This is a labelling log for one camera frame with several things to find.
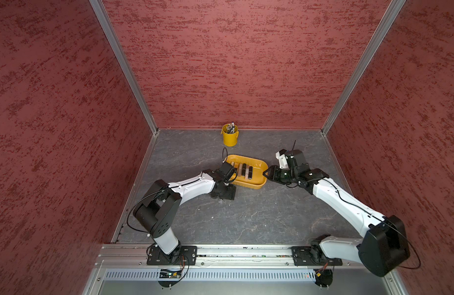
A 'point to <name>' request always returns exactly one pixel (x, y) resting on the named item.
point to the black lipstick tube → (243, 169)
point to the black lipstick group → (250, 171)
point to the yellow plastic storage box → (258, 180)
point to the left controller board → (165, 273)
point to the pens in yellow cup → (230, 128)
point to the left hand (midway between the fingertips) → (226, 198)
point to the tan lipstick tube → (240, 169)
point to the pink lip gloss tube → (246, 171)
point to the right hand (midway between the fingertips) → (265, 177)
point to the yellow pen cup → (229, 139)
